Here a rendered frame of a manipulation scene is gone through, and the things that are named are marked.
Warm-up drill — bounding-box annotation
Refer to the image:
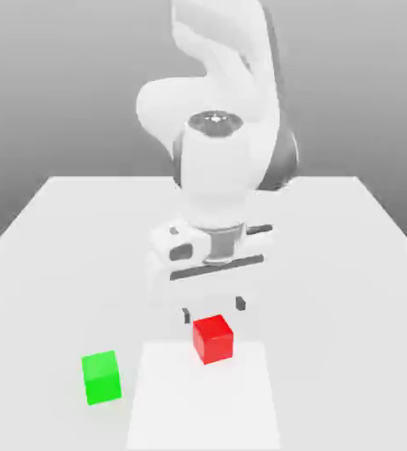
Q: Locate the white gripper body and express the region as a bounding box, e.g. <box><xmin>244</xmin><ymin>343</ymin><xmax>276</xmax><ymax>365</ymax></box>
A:
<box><xmin>147</xmin><ymin>242</ymin><xmax>274</xmax><ymax>308</ymax></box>

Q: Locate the small red cube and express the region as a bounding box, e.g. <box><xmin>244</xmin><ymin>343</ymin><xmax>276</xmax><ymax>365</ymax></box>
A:
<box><xmin>192</xmin><ymin>314</ymin><xmax>234</xmax><ymax>366</ymax></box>

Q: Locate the small green cube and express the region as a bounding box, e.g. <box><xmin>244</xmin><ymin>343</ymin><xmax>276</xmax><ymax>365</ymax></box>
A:
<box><xmin>80</xmin><ymin>350</ymin><xmax>122</xmax><ymax>406</ymax></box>

